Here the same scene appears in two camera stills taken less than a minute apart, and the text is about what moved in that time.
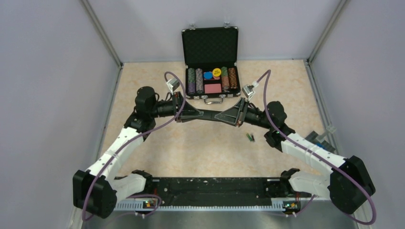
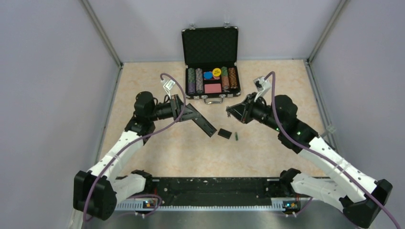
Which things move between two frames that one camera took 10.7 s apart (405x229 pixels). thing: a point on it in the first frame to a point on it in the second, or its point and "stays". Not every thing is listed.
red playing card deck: x=212 y=88 stays
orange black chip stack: x=232 y=77 stays
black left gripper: x=188 y=112 stays
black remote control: x=208 y=115 to x=202 y=122
